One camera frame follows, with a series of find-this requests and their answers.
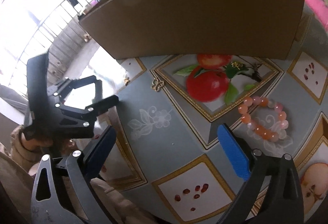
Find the small gold earring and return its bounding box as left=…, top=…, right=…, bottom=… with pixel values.
left=231, top=61, right=244, bottom=70

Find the fruit print tablecloth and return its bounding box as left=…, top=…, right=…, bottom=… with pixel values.
left=87, top=43, right=327, bottom=223

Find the pink bedding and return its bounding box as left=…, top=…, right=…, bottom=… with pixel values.
left=305, top=0, right=327, bottom=31

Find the brown cardboard box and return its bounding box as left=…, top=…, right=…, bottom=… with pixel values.
left=80, top=0, right=305, bottom=59

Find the orange pink bead bracelet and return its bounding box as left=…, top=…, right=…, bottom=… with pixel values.
left=237, top=95, right=290, bottom=143

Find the operator left hand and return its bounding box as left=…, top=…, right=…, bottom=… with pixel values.
left=20, top=133, right=53, bottom=152

